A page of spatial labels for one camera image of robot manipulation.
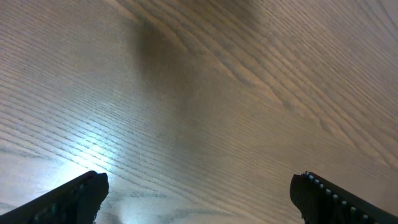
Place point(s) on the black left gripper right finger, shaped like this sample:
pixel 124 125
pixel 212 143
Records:
pixel 322 202

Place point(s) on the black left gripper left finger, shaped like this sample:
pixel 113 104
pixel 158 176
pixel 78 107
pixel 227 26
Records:
pixel 75 202

